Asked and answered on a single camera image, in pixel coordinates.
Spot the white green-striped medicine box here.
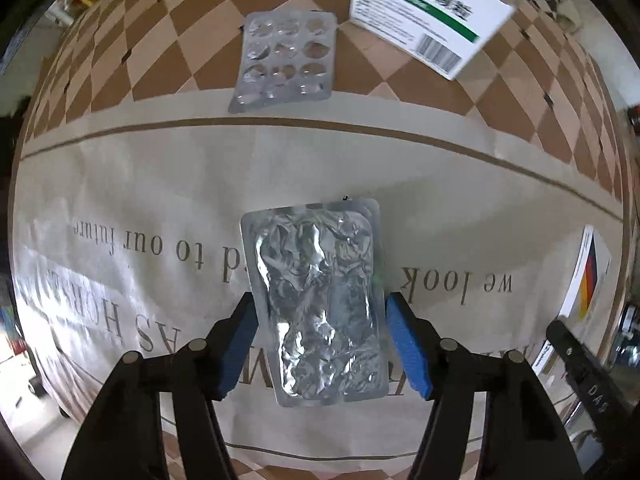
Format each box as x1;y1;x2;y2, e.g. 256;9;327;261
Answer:
348;0;528;81

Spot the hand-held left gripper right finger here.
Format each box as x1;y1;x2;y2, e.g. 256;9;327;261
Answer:
384;291;586;480

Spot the white box with flag print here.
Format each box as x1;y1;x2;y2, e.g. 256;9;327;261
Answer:
557;225;613;321

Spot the silver foil blister pack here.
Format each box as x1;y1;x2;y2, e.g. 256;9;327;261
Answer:
240;199;388;408

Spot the clear pill blister pack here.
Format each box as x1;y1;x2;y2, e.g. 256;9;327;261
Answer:
228;10;337;114

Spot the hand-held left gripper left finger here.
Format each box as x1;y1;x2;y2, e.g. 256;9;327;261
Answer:
60;291;258;480

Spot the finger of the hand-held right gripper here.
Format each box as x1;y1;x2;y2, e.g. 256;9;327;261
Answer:
545;319;585;368

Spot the brown checked printed tablecloth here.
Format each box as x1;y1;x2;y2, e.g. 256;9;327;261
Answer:
10;0;631;480

